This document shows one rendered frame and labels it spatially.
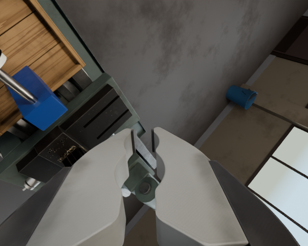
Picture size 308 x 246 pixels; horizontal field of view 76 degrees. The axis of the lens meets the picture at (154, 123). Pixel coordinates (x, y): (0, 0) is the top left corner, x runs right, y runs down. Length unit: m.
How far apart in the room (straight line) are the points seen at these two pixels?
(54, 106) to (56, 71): 0.24
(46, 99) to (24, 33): 0.25
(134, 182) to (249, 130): 3.07
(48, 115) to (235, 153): 3.49
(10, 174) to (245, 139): 3.54
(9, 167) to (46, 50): 0.41
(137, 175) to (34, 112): 0.77
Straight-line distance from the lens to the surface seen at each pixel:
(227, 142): 3.88
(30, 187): 0.87
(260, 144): 3.86
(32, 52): 0.72
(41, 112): 0.53
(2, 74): 0.51
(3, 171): 0.85
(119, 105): 0.81
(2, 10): 0.69
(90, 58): 1.18
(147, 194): 1.11
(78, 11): 1.71
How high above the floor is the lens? 1.57
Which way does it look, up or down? 36 degrees down
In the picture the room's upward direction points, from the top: 127 degrees clockwise
